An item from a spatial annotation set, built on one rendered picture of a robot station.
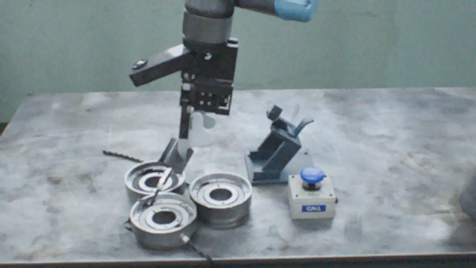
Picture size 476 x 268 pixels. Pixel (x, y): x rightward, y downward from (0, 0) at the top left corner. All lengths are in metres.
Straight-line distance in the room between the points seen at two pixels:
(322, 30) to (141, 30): 0.77
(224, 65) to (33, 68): 1.91
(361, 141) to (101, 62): 1.66
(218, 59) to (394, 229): 0.40
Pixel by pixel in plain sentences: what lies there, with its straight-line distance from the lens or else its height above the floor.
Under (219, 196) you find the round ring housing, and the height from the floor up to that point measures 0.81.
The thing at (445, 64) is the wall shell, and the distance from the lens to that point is 2.84.
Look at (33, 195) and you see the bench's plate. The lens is 1.12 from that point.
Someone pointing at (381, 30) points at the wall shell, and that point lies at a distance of 2.69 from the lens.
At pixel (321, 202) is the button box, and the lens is 0.99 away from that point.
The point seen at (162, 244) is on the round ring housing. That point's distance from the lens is 0.94.
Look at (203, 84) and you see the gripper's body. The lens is 0.92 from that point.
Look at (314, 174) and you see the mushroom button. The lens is 0.99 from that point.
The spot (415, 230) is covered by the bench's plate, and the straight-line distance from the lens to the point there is 1.03.
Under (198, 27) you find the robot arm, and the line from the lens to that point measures 0.89.
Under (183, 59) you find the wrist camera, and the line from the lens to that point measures 0.92.
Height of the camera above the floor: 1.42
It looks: 29 degrees down
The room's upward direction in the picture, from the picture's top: straight up
